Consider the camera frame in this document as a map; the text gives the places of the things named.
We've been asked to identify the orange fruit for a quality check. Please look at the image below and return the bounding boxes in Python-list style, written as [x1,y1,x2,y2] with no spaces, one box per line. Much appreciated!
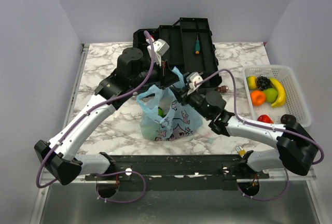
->
[250,90,266,106]

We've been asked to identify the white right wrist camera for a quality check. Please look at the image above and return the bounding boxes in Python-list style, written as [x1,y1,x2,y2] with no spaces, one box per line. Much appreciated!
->
[186,72,203,95]

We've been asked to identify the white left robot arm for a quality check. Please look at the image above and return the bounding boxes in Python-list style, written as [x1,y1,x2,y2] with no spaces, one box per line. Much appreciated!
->
[34,41,179,185]

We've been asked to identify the black open toolbox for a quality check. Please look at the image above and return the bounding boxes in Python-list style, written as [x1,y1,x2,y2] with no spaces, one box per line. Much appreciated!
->
[125,17,218,89]

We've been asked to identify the yellow banana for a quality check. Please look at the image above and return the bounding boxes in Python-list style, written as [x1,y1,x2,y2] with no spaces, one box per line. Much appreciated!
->
[270,78,286,108]

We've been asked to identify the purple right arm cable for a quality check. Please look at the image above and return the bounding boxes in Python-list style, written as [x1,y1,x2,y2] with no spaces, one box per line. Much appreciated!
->
[196,68,325,165]

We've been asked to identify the light blue printed plastic bag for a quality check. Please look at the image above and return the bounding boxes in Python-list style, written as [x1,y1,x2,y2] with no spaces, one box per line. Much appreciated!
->
[136,65,203,142]

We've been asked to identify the yellow lemon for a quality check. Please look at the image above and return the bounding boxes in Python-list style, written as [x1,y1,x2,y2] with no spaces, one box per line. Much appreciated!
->
[246,76,257,90]

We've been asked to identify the dark plum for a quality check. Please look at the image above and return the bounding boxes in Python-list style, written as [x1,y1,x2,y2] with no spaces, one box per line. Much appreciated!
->
[280,114,297,124]

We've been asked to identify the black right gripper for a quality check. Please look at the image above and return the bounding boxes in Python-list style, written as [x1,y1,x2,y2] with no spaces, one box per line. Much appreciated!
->
[170,82,212,120]

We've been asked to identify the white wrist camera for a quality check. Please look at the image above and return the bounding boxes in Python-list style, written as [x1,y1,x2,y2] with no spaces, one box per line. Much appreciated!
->
[186,72,203,95]
[153,39,170,66]

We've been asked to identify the white plastic fruit basket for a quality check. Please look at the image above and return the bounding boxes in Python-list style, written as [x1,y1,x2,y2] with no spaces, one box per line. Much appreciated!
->
[242,65,311,128]

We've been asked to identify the red strawberry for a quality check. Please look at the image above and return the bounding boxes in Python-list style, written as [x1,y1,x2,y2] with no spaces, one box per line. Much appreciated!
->
[257,115,274,124]

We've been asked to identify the yellow connector plug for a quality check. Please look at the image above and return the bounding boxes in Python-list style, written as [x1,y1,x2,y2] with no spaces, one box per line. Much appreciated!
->
[236,146,246,157]

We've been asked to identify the green orange screwdriver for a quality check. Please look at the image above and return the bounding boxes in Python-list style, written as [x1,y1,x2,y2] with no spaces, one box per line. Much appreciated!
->
[195,34,201,54]

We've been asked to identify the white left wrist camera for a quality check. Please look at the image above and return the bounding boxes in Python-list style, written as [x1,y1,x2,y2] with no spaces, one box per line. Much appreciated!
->
[153,39,170,66]

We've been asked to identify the green pear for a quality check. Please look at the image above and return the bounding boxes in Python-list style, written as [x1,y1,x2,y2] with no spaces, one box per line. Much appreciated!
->
[263,88,278,104]

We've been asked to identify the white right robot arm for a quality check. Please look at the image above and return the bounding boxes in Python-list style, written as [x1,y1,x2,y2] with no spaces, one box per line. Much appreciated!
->
[170,86,319,178]

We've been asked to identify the brown small figurine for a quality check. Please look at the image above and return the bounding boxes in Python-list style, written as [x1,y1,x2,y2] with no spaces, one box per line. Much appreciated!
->
[215,85,229,93]

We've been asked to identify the dark purple grape bunch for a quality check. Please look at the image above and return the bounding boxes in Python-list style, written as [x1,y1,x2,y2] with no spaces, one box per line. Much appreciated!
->
[256,76,272,91]

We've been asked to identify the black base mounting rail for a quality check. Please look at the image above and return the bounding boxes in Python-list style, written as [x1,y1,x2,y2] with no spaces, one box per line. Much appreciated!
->
[85,155,269,191]

